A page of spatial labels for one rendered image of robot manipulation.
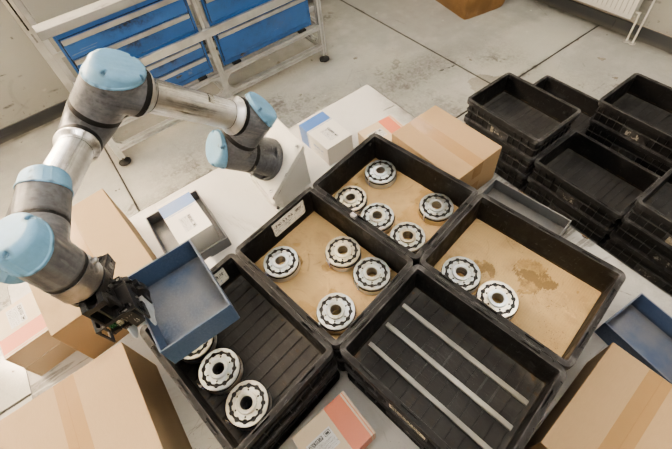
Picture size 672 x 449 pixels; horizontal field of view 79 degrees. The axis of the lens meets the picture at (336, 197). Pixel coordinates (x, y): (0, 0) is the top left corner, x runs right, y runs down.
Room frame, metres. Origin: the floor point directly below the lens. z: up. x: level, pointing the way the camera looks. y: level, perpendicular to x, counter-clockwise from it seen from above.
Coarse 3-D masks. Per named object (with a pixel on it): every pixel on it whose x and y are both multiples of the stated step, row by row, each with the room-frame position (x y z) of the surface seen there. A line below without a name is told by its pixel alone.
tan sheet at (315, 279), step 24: (312, 216) 0.77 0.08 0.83; (288, 240) 0.69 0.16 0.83; (312, 240) 0.68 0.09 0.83; (312, 264) 0.60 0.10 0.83; (288, 288) 0.54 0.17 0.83; (312, 288) 0.52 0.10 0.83; (336, 288) 0.51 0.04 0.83; (312, 312) 0.45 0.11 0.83; (336, 312) 0.44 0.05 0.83; (360, 312) 0.43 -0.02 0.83; (336, 336) 0.38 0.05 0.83
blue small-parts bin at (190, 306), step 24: (168, 264) 0.50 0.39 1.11; (192, 264) 0.51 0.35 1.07; (168, 288) 0.46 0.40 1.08; (192, 288) 0.45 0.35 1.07; (216, 288) 0.44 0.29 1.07; (168, 312) 0.40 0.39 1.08; (192, 312) 0.39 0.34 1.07; (216, 312) 0.35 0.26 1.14; (168, 336) 0.34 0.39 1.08; (192, 336) 0.32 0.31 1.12
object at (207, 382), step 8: (216, 352) 0.38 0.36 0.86; (224, 352) 0.37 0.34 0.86; (232, 352) 0.37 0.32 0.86; (208, 360) 0.36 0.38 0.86; (232, 360) 0.35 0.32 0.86; (200, 368) 0.34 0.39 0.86; (208, 368) 0.34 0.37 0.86; (232, 368) 0.33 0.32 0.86; (200, 376) 0.32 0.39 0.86; (208, 376) 0.32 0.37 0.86; (224, 376) 0.31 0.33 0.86; (232, 376) 0.31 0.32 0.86; (208, 384) 0.30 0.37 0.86; (216, 384) 0.30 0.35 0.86; (224, 384) 0.30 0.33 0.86
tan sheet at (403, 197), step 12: (360, 180) 0.89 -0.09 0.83; (396, 180) 0.86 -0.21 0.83; (408, 180) 0.85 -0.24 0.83; (336, 192) 0.85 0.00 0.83; (372, 192) 0.83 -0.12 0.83; (384, 192) 0.82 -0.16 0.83; (396, 192) 0.81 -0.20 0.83; (408, 192) 0.81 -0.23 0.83; (420, 192) 0.80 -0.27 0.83; (432, 192) 0.79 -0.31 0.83; (396, 204) 0.77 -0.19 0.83; (408, 204) 0.76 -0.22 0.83; (396, 216) 0.72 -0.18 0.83; (408, 216) 0.71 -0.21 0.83; (432, 228) 0.66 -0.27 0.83
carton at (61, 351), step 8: (64, 344) 0.51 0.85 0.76; (48, 352) 0.48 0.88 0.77; (56, 352) 0.49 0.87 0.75; (64, 352) 0.49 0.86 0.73; (72, 352) 0.50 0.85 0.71; (40, 360) 0.47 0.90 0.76; (48, 360) 0.47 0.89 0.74; (56, 360) 0.48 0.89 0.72; (24, 368) 0.45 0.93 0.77; (32, 368) 0.45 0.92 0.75; (40, 368) 0.46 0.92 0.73; (48, 368) 0.46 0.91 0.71
